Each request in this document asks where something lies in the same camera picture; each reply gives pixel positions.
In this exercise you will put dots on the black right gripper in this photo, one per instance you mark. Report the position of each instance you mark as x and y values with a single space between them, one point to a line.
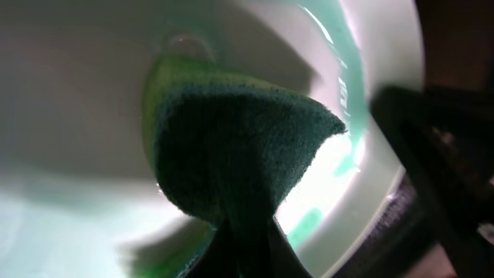
444 139

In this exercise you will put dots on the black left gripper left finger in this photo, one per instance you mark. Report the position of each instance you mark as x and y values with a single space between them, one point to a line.
219 260

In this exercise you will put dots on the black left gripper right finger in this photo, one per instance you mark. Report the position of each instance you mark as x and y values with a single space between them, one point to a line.
285 263

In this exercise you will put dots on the green scrubbing sponge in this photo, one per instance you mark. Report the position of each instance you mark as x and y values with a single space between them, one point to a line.
225 146

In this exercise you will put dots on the pale green back plate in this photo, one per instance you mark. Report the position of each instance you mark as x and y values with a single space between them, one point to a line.
77 196

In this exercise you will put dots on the round black serving tray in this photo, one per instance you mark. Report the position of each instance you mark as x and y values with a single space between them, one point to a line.
400 238

